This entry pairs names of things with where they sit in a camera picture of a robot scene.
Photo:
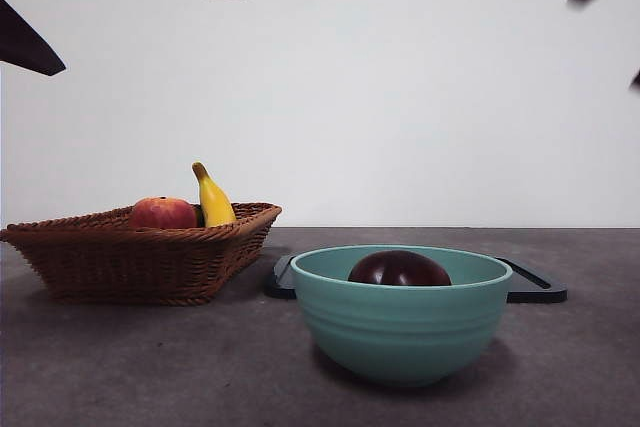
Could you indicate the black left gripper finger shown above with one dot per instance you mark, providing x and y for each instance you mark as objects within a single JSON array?
[{"x": 25, "y": 47}]

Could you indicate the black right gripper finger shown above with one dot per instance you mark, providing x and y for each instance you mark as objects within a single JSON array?
[{"x": 637, "y": 80}]

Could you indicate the dark red plum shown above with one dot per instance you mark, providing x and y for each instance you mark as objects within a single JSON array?
[{"x": 400, "y": 269}]

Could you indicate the teal ceramic bowl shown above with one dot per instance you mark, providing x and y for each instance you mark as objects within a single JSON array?
[{"x": 400, "y": 332}]

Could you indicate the red yellow apple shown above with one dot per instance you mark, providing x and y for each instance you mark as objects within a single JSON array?
[{"x": 162, "y": 214}]

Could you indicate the dark green rectangular tray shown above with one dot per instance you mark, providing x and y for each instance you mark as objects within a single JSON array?
[{"x": 535, "y": 292}]

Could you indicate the yellow banana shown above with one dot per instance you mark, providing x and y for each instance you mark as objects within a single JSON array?
[{"x": 215, "y": 202}]

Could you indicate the brown wicker basket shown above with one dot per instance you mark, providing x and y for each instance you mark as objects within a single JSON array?
[{"x": 135, "y": 267}]

